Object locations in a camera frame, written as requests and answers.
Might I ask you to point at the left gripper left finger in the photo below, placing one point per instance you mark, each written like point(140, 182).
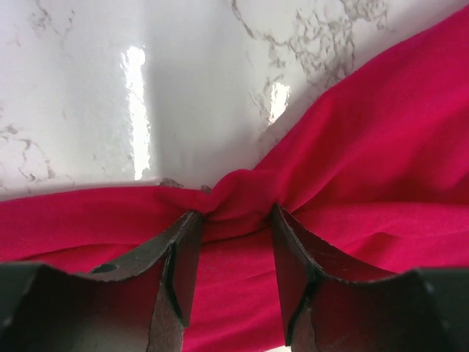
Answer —
point(140, 301)

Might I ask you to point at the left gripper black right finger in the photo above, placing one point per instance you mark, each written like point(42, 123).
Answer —
point(331, 301)

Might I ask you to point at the red t-shirt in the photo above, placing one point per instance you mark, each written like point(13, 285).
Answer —
point(378, 166)

